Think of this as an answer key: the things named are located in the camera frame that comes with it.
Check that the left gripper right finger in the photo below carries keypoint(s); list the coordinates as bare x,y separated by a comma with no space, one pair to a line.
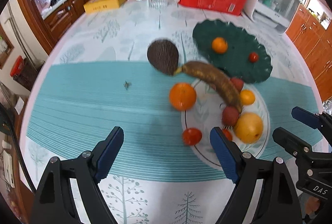
278,200

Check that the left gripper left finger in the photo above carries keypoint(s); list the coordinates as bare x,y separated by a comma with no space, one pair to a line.
54,200

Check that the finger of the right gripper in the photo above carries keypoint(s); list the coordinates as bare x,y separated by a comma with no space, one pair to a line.
291,143
309,119

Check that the yellow passion fruit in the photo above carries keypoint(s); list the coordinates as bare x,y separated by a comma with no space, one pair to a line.
249,128

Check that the red tomato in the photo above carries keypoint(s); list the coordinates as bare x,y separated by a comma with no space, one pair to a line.
227,134
191,136

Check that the red lychee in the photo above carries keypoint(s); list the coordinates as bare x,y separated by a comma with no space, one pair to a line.
230,116
238,83

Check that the overripe brown banana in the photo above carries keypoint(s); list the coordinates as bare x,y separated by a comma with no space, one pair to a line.
213,76

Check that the large orange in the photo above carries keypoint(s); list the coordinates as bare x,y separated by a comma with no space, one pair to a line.
182,96

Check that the dark brown avocado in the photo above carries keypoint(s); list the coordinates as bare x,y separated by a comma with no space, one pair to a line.
163,55

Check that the person's right hand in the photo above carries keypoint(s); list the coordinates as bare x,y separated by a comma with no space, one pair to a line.
311,207

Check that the small yellow kumquat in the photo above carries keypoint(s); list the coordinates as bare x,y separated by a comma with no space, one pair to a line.
247,97

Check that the wooden side cabinet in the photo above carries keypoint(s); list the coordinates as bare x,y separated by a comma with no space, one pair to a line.
313,41

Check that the small cherry tomato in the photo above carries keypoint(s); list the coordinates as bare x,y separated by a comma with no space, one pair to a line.
253,57

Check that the white floral plate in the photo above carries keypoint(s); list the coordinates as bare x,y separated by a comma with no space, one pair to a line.
207,113

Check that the dark green scalloped plate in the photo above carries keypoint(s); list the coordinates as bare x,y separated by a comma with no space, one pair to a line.
234,62

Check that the small mandarin orange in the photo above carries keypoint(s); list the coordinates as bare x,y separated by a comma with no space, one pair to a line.
219,45

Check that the white countertop storage box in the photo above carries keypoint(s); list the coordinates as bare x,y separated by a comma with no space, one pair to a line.
277,14

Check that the small dried fruit stem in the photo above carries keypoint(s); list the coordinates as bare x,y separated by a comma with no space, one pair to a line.
127,85

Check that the red basket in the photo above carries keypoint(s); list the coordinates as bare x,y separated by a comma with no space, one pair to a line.
17,67

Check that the tree pattern tablecloth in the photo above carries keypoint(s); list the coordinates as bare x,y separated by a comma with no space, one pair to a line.
124,35

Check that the yellow rectangular box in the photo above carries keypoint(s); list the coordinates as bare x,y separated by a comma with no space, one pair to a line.
93,6

